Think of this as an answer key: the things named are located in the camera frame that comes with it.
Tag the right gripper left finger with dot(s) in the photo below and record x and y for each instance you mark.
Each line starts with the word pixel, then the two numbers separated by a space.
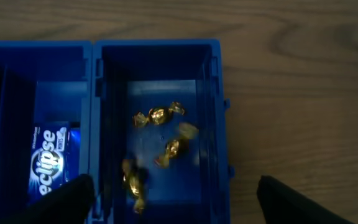
pixel 67 205

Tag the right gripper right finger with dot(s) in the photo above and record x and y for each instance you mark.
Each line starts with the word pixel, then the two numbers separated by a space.
pixel 284 208

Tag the gold candy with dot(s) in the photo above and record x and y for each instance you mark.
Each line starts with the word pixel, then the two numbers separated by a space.
pixel 173 148
pixel 134 183
pixel 158 115

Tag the blue candy pack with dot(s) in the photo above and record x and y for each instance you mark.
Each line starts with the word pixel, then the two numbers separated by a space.
pixel 47 155
pixel 73 149

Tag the blue tray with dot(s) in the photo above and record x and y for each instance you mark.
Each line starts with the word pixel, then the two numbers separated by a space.
pixel 166 90

